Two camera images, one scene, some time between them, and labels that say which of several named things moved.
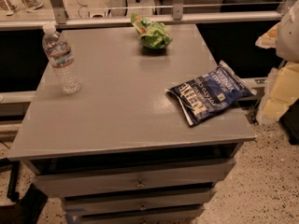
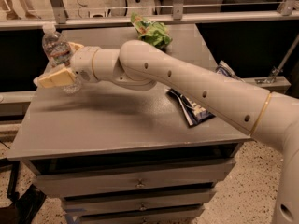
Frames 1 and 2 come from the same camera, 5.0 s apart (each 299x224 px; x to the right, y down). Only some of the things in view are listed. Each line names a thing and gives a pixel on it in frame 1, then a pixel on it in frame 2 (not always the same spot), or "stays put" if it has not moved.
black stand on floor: (27, 208) stays put
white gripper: (289, 36) to (82, 64)
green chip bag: (152, 35) stays put
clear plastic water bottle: (62, 59) stays put
